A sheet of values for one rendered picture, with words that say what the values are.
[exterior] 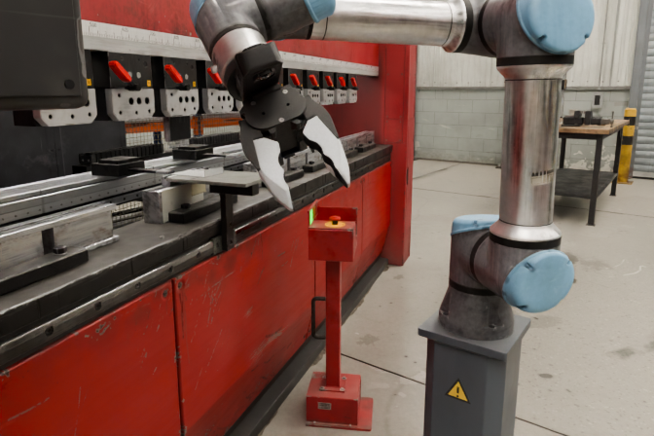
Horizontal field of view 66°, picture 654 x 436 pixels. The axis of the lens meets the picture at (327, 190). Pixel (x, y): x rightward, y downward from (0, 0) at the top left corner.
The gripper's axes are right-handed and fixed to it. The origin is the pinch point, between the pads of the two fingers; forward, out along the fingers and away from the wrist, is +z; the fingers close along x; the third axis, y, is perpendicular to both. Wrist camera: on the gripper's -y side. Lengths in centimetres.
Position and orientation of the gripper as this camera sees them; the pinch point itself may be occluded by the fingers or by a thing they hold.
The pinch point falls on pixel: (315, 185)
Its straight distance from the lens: 52.8
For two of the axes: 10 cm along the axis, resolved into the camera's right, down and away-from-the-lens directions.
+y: 0.3, 5.1, 8.6
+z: 4.3, 7.7, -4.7
